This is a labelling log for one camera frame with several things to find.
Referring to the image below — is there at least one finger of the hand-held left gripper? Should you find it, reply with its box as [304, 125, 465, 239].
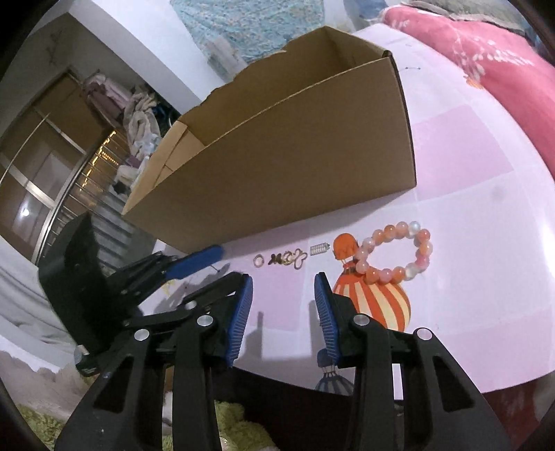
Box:
[122, 271, 245, 333]
[105, 244, 225, 305]

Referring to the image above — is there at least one hanging pink garment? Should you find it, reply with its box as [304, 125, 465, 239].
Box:
[82, 73, 131, 124]

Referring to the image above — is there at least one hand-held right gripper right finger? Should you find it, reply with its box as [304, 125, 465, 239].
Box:
[313, 272, 504, 451]

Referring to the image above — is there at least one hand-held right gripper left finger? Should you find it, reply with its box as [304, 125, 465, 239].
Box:
[54, 273, 254, 451]

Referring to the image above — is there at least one pile of clothes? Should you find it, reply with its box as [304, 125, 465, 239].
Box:
[123, 84, 180, 174]

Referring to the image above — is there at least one gold butterfly chain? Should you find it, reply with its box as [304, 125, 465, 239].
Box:
[268, 249, 308, 270]

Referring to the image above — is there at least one orange pink bead bracelet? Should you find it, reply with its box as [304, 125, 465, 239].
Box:
[353, 220, 434, 284]

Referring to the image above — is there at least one brown cardboard box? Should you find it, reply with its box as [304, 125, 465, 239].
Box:
[121, 25, 418, 254]

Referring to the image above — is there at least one green fluffy cloth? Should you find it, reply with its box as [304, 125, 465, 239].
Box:
[17, 399, 278, 451]

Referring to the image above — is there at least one teal floral hanging cloth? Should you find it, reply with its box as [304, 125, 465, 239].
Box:
[171, 0, 330, 66]

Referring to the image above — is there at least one grey patterned pillow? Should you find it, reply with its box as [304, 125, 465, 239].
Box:
[412, 0, 534, 31]

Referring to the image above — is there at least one pink floral blanket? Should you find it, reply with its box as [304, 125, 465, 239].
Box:
[384, 0, 555, 451]

